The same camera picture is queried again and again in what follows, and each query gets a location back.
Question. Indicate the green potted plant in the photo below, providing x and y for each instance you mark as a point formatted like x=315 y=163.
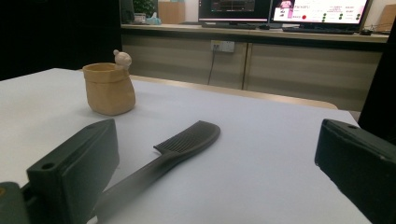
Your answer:
x=144 y=6

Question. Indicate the dark computer monitor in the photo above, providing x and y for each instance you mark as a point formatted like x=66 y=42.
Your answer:
x=233 y=9

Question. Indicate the black computer mouse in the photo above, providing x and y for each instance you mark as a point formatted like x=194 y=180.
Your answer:
x=365 y=32
x=264 y=27

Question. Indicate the bright computer monitor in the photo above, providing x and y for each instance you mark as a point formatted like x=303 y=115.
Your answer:
x=317 y=11

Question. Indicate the teal tissue box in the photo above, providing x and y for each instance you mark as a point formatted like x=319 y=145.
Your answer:
x=153 y=20

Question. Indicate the tan cup with small figure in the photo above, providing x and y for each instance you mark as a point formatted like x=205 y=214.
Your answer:
x=109 y=91

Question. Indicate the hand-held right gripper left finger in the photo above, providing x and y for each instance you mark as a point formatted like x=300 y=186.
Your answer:
x=71 y=174

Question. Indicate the white wall outlet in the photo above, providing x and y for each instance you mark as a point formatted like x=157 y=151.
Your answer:
x=222 y=46

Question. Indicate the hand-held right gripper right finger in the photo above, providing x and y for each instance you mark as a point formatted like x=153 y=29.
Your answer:
x=358 y=168

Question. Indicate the black keyboard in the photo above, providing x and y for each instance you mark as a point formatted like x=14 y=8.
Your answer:
x=317 y=30
x=229 y=26

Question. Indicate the beige wooden cabinet desk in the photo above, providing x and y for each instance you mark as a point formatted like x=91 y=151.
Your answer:
x=295 y=71

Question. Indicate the brown cardboard box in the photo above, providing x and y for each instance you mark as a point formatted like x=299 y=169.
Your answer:
x=387 y=18
x=171 y=12

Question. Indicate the black curtain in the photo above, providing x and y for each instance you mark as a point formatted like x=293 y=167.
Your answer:
x=56 y=34
x=379 y=93

